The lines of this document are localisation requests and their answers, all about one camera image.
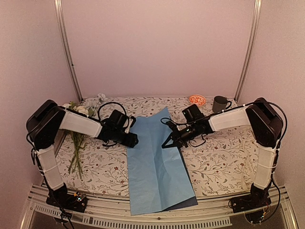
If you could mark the pale blue fake flower stems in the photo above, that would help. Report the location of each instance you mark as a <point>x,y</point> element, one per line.
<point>93,104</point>

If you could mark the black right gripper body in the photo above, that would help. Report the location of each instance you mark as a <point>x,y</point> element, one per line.
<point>181,138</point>

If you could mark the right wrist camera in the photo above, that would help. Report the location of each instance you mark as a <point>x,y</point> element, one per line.
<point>169,122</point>

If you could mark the right aluminium frame post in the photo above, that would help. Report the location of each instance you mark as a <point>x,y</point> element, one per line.
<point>249,50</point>

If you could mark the yellow fake flower stems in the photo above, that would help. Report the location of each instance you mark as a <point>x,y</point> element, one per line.
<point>79,144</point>

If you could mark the front aluminium rail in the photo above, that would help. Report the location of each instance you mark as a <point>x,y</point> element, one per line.
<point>113,212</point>

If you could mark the dark grey mug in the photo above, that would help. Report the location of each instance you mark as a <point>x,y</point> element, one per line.
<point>220,103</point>

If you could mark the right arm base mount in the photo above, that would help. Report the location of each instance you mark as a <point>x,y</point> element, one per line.
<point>257,199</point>

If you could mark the dark navy tissue paper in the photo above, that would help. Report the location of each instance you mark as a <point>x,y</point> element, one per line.
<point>177,184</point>

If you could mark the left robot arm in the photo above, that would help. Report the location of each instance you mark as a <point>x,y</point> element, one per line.
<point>44,124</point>

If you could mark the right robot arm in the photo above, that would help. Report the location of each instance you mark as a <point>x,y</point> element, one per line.
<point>267,126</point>

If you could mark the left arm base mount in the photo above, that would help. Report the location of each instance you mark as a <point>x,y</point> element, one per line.
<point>64,200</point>

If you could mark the white fake flower stems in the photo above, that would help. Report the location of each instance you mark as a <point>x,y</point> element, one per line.
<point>78,108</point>

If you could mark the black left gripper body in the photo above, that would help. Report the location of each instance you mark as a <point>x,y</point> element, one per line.
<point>117,138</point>

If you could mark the left aluminium frame post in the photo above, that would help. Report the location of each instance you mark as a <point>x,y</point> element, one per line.
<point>66,48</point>

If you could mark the orange patterned bowl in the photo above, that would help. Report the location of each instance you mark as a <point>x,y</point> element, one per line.
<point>197,99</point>

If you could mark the aluminium frame post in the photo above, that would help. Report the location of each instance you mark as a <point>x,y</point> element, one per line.
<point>66,48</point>
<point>249,50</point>

